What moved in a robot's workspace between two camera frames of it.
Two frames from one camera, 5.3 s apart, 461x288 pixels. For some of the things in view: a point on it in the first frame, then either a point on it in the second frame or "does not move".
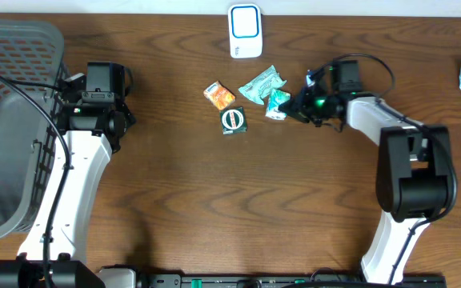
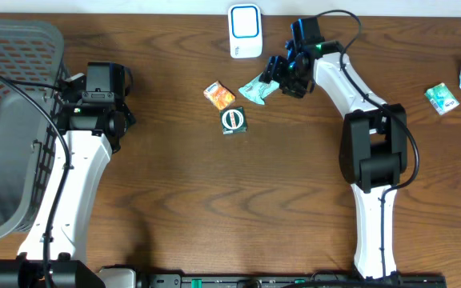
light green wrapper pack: x=260 y=86 does not move
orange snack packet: x=219 y=94 does not move
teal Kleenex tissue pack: x=274 y=98 to x=441 y=98
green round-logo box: x=233 y=120 does not move
